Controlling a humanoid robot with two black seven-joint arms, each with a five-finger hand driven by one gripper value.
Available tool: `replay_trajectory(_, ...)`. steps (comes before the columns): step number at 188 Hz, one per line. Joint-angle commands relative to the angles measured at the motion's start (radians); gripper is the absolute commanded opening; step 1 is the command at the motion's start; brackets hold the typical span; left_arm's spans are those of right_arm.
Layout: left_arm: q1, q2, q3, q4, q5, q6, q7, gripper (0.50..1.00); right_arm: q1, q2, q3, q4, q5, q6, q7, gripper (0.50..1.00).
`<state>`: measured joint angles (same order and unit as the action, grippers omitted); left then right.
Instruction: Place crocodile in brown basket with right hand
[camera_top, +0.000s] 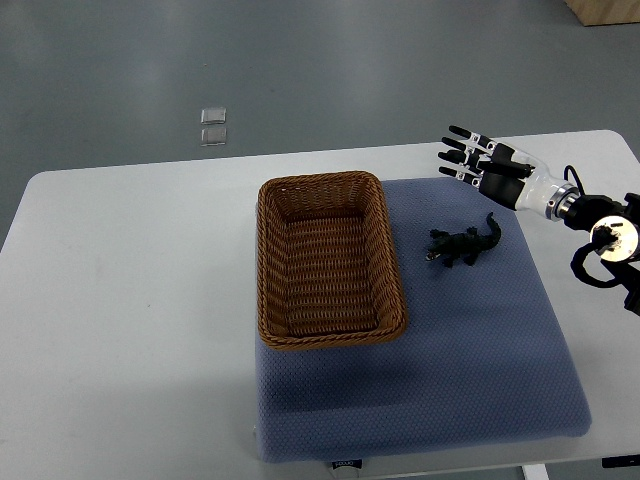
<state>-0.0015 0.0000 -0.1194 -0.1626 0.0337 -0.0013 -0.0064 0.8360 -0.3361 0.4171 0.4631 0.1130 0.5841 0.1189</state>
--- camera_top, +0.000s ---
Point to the brown wicker basket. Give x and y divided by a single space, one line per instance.
327 271

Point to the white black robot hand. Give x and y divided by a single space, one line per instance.
506 175

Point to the wooden box corner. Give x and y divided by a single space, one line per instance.
605 12

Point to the black table control panel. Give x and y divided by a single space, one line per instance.
621 461

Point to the lower metal floor plate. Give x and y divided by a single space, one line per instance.
213 136

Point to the metal floor plate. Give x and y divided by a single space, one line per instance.
213 136
213 115

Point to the blue mesh cushion mat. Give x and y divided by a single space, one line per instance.
483 359

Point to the dark crocodile toy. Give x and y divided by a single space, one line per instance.
467 245

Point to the upper metal floor plate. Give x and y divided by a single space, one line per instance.
213 115

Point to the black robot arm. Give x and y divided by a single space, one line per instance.
613 229

